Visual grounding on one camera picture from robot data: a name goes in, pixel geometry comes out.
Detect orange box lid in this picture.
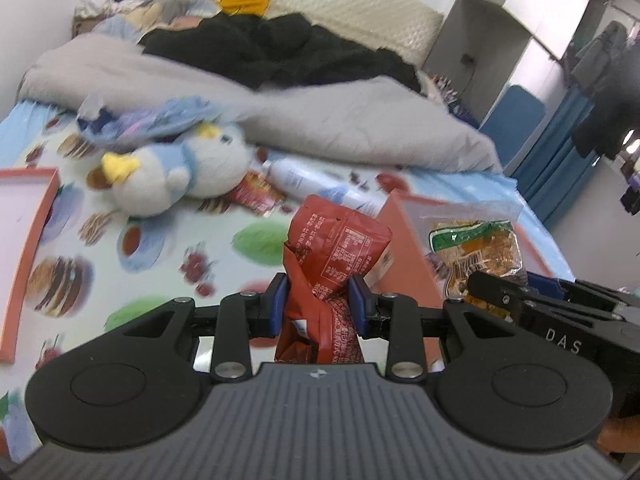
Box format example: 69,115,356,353
0,166,62,365

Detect blue plastic bag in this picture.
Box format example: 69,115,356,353
75,92,236,151

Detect penguin plush toy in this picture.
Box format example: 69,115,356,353
100,122,253,218

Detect patterned cloth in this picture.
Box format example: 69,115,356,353
422,72,481,126

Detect grey blanket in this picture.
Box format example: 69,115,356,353
17,40,503,176

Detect cream quilted headboard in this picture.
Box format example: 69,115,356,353
170,0,446,68

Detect small red snack packet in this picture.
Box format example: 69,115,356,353
231,171,287,217

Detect orange cardboard box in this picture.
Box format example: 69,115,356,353
367,189,576,311

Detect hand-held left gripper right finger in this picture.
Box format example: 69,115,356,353
348,275,511,383

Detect white cabinet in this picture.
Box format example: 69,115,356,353
422,0,616,123

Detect black fleece garment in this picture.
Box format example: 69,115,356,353
137,12,421,93

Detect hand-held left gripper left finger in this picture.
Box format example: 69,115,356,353
102,272,290,382

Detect blue curtain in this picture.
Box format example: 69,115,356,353
515,87,640,233

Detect green label snack packet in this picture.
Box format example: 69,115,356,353
422,216,527,311

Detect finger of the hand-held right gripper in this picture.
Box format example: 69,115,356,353
525,272,640,312
466,270,546,325

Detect person's right hand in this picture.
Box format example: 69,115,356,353
597,417,640,456

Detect crinkled red snack packet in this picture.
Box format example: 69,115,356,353
274,194,394,366

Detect hanging dark clothes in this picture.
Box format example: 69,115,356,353
570,20,640,161

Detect white spray bottle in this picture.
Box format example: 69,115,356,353
262,156,388,216

